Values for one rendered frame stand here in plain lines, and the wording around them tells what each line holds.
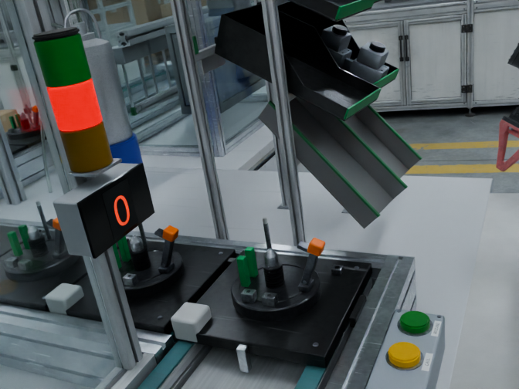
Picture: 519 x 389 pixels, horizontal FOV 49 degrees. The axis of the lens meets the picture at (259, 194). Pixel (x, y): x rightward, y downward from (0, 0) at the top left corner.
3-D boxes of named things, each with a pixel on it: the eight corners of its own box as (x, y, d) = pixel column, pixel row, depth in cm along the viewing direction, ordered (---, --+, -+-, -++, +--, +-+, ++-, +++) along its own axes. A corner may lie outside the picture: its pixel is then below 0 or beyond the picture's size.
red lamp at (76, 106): (111, 117, 66) (100, 76, 64) (83, 131, 62) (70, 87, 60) (79, 118, 68) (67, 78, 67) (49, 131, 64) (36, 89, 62)
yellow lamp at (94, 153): (121, 157, 68) (111, 118, 66) (94, 174, 64) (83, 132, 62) (89, 157, 70) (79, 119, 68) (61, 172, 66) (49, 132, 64)
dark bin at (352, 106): (377, 99, 103) (391, 62, 99) (344, 122, 94) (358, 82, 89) (255, 38, 113) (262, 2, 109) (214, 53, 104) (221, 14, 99)
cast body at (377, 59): (385, 80, 113) (397, 48, 109) (377, 87, 109) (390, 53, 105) (347, 64, 115) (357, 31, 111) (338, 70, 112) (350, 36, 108)
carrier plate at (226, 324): (372, 273, 94) (371, 262, 93) (326, 369, 75) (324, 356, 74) (244, 258, 105) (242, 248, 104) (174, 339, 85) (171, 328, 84)
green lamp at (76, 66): (100, 75, 64) (89, 31, 62) (70, 86, 60) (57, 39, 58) (67, 77, 67) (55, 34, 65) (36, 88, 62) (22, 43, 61)
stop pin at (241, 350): (252, 367, 81) (248, 345, 79) (249, 373, 80) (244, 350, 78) (243, 366, 81) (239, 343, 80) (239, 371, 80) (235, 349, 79)
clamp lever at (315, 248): (313, 281, 86) (326, 241, 82) (309, 288, 84) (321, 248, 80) (292, 271, 87) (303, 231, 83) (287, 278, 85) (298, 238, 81)
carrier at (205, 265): (237, 258, 105) (225, 197, 100) (166, 338, 86) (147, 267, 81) (132, 247, 116) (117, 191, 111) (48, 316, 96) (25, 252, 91)
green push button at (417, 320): (432, 323, 80) (432, 312, 79) (427, 341, 77) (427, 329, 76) (403, 319, 82) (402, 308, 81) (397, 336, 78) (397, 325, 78)
